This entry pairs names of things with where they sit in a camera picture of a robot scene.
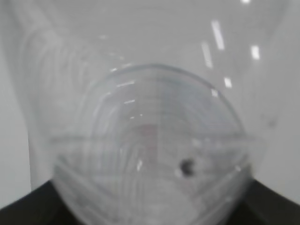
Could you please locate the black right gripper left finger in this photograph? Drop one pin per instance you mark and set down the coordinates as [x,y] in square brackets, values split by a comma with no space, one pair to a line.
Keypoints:
[43,206]

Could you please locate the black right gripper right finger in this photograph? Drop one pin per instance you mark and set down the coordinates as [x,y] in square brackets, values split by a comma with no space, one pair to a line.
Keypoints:
[262,206]

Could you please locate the clear water bottle red label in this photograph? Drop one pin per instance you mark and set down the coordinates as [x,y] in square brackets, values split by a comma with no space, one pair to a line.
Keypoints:
[151,112]

